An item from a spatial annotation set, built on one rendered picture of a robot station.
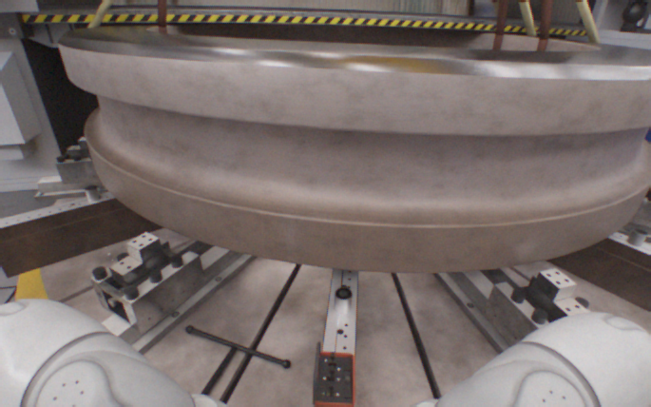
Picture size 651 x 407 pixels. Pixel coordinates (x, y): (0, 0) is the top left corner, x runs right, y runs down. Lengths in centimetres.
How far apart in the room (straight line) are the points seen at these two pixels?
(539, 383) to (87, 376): 45
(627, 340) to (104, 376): 61
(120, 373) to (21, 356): 14
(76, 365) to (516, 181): 168
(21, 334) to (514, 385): 57
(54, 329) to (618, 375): 68
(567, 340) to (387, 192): 110
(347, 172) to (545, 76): 82
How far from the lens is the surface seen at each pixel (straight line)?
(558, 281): 193
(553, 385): 44
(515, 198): 178
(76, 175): 385
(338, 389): 128
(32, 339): 54
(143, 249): 194
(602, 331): 57
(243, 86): 134
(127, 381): 44
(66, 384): 44
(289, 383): 186
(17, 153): 477
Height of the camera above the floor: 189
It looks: 30 degrees down
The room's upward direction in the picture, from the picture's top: 2 degrees clockwise
